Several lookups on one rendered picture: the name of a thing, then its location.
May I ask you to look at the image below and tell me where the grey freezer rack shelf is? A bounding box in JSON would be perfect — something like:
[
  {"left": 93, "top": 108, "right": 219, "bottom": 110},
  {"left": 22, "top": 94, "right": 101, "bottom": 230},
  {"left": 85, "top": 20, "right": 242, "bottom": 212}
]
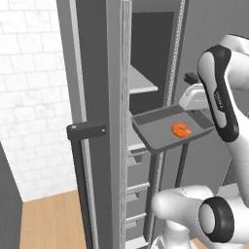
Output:
[{"left": 128, "top": 62, "right": 160, "bottom": 96}]

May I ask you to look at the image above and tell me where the grey freezer door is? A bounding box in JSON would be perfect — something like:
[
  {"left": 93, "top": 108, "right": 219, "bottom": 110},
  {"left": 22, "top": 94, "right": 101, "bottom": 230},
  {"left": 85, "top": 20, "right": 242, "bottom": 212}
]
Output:
[{"left": 55, "top": 0, "right": 133, "bottom": 249}]

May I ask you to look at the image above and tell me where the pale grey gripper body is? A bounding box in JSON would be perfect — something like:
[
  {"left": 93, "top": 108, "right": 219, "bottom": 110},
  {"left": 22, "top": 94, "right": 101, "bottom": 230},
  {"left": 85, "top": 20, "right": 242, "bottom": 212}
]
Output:
[{"left": 178, "top": 83, "right": 212, "bottom": 112}]

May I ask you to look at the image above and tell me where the dark grey cabinet side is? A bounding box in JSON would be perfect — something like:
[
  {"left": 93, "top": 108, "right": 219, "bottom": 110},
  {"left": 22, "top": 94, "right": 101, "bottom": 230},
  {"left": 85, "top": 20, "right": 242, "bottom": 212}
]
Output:
[{"left": 0, "top": 141, "right": 24, "bottom": 249}]

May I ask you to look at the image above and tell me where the orange shrimp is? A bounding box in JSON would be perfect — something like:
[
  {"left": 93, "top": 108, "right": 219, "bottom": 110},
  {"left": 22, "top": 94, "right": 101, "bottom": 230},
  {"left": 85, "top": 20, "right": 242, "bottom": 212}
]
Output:
[{"left": 170, "top": 122, "right": 192, "bottom": 139}]

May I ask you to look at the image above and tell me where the black freezer door handle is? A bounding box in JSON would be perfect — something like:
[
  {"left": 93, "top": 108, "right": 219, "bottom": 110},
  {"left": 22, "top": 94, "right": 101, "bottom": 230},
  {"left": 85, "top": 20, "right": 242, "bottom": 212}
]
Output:
[{"left": 65, "top": 122, "right": 108, "bottom": 249}]

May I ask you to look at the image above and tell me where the grey meat container tray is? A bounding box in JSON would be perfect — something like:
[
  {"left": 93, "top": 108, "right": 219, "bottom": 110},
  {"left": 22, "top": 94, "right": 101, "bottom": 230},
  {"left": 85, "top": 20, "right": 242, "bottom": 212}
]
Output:
[{"left": 130, "top": 103, "right": 217, "bottom": 156}]

